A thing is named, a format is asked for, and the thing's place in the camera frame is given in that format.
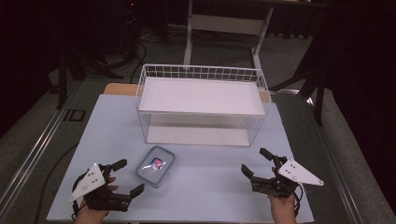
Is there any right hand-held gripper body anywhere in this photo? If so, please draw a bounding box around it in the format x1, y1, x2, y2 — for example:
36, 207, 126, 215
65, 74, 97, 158
251, 155, 325, 199

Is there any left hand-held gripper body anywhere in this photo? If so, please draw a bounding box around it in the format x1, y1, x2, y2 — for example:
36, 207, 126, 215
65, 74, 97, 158
68, 162, 132, 213

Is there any person's left hand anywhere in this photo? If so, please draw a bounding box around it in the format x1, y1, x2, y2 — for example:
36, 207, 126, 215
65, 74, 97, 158
74, 176, 120, 224

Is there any person's right hand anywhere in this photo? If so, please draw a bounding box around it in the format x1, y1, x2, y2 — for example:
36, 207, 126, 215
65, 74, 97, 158
269, 195, 299, 224

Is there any clear container with blue rim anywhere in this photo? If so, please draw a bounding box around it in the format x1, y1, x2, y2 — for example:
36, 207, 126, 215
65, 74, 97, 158
135, 145, 176, 189

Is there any small red blue snack packet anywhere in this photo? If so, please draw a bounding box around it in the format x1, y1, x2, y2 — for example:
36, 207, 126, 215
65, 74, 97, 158
142, 157, 167, 172

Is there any light blue table mat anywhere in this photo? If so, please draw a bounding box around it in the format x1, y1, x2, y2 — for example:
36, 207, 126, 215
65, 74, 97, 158
46, 93, 316, 224

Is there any black stand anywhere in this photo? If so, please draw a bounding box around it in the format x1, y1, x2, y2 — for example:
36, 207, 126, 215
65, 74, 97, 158
269, 18, 331, 127
55, 40, 124, 110

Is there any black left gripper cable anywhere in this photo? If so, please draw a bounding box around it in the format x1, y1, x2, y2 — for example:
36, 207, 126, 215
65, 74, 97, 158
71, 173, 88, 220

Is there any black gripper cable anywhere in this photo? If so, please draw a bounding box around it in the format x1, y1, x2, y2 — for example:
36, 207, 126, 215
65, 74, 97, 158
71, 173, 88, 220
292, 183, 304, 217

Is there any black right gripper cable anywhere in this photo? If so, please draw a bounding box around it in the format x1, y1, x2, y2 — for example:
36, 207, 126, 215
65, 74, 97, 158
292, 183, 304, 217

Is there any black floor cable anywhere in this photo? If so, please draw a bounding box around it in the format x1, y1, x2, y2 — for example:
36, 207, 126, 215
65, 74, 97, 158
129, 40, 149, 84
34, 143, 78, 224

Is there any metal floor rail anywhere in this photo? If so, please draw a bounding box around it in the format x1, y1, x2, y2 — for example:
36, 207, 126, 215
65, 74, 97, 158
306, 96, 366, 224
0, 80, 82, 213

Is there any white wire shelf rack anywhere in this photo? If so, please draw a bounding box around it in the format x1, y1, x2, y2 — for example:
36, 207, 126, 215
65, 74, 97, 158
135, 63, 271, 147

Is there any white metal table frame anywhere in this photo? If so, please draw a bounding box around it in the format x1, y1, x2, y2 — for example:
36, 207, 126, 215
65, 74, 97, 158
182, 0, 331, 71

